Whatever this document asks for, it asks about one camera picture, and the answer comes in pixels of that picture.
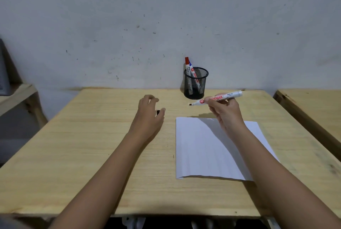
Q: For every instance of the person's left forearm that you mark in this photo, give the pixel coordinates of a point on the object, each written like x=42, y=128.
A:
x=104, y=178

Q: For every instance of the white paper sheet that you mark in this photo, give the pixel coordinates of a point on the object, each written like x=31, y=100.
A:
x=202, y=151

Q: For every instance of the red-capped white marker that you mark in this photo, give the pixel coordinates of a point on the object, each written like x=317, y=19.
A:
x=187, y=65

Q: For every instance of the person's left thumb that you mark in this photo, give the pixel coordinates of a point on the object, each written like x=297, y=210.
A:
x=160, y=116

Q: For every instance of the black mesh pen holder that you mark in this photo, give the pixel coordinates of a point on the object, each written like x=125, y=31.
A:
x=195, y=88

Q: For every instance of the wooden shelf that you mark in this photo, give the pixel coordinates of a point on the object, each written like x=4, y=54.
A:
x=18, y=98

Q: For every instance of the person's right thumb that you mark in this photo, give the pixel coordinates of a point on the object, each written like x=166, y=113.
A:
x=212, y=108

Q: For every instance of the person's left hand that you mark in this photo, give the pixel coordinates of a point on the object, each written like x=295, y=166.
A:
x=145, y=120

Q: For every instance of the person's right forearm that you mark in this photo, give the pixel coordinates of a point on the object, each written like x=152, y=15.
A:
x=277, y=178

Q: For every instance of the person's right hand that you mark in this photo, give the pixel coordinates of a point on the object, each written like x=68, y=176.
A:
x=227, y=114

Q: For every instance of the blue-capped white marker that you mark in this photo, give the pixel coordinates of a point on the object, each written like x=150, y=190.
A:
x=193, y=71

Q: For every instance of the wooden side table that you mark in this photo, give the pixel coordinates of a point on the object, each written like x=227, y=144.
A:
x=317, y=114

